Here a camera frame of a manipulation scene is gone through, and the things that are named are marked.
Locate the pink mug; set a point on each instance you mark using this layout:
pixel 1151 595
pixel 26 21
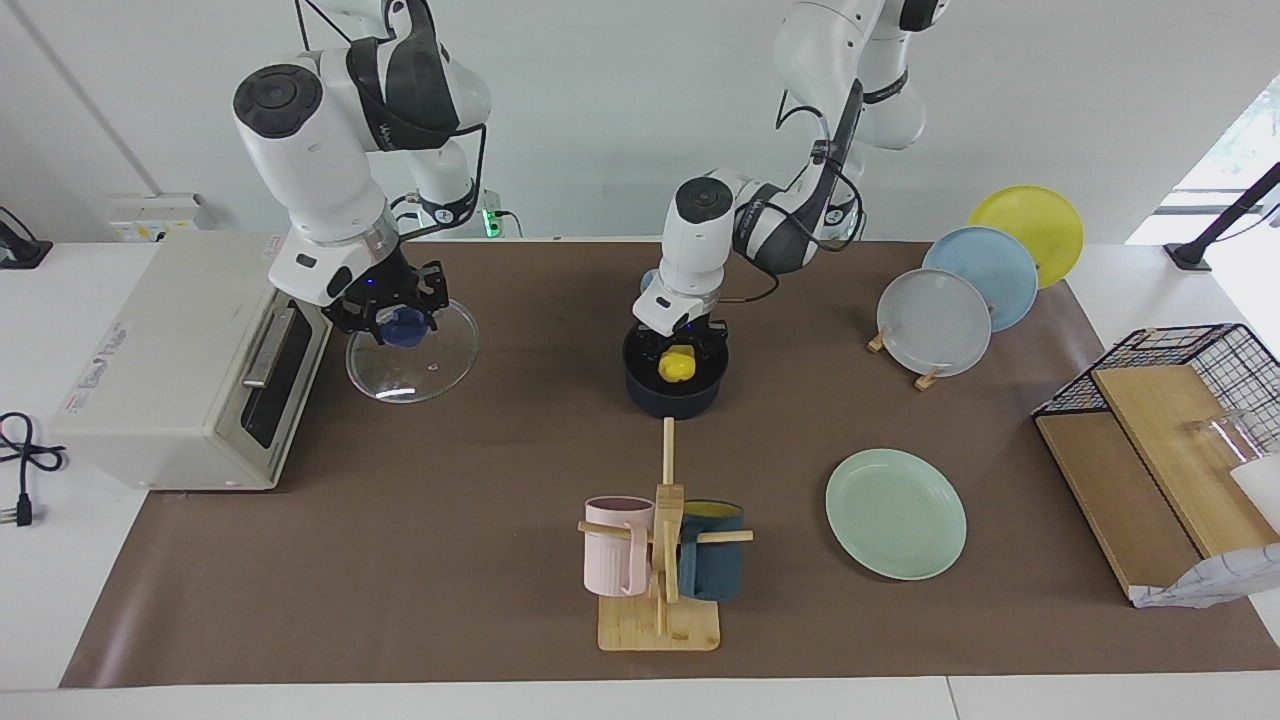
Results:
pixel 612 555

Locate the black clamp base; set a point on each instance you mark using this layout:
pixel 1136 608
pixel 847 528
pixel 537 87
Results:
pixel 20 250

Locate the light blue plate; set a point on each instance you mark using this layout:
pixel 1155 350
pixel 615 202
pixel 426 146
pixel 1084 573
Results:
pixel 995 270

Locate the wooden plate rack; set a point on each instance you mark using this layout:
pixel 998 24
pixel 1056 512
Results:
pixel 927 380

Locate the white crumpled cloth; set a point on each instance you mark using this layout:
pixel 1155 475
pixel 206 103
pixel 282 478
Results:
pixel 1220 580

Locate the white toaster oven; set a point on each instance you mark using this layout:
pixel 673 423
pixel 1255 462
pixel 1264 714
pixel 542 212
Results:
pixel 160 380

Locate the grey plate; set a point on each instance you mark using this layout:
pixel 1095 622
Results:
pixel 935 325

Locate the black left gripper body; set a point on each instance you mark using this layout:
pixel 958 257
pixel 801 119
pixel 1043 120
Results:
pixel 690 332

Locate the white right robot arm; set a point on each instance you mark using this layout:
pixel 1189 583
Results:
pixel 310 150

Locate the clear glass cup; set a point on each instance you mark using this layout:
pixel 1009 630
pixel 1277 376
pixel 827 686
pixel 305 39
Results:
pixel 1225 435

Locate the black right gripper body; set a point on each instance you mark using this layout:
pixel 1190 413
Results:
pixel 385 290

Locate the brown table mat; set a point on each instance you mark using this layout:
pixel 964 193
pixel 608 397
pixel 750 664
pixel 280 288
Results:
pixel 480 560

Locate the brown wooden board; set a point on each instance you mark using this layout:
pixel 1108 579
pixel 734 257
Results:
pixel 1110 490

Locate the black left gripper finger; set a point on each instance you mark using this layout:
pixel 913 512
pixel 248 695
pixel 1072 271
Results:
pixel 652 358
pixel 712 352

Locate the dark teal mug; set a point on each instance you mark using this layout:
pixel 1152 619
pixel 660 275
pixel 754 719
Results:
pixel 715 570

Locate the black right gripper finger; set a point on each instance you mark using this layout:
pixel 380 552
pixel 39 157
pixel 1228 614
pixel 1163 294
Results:
pixel 365 325
pixel 434 305

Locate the light wooden cutting board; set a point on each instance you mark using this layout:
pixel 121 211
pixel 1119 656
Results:
pixel 1165 440

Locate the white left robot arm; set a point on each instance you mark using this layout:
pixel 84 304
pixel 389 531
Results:
pixel 700 240

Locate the wooden mug tree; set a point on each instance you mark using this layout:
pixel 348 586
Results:
pixel 660 625

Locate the yellow plate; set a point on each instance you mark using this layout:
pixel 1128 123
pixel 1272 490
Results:
pixel 1040 220

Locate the glass lid with blue knob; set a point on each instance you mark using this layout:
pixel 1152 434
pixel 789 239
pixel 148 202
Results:
pixel 420 370

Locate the yellow potato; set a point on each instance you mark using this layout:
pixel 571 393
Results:
pixel 678 366

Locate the green plate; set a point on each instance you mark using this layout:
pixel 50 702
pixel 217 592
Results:
pixel 895 515

